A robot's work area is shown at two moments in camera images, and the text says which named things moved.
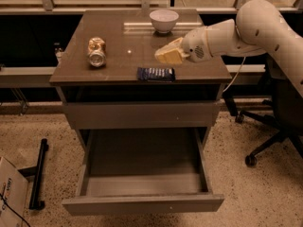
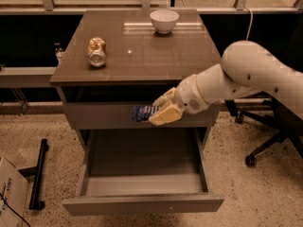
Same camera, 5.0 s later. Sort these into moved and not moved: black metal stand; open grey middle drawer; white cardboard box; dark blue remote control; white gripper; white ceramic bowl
Moved: white gripper; dark blue remote control
Not moved: black metal stand; open grey middle drawer; white ceramic bowl; white cardboard box
